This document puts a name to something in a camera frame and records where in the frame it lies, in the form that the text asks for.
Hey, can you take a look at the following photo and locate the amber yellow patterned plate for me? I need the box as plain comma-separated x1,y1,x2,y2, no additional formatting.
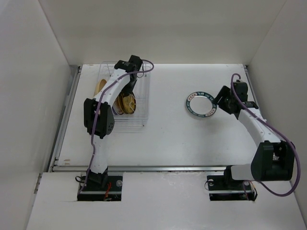
122,93,136,114

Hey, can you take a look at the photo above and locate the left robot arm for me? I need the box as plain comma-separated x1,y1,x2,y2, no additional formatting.
80,55,143,191

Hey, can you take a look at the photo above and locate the white wire dish rack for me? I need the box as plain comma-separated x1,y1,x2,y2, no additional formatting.
97,61,152,130

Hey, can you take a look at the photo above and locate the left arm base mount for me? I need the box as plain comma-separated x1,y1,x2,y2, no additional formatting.
75,174,123,202

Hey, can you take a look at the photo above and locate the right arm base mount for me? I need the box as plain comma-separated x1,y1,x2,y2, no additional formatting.
204,175,258,202

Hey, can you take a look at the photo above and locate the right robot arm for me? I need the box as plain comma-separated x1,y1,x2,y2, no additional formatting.
213,80,295,189

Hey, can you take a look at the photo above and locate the yellow plastic plate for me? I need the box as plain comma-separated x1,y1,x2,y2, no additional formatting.
94,79,107,96

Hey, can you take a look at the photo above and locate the white plate orange sunburst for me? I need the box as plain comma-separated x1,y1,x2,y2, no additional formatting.
112,98,124,115

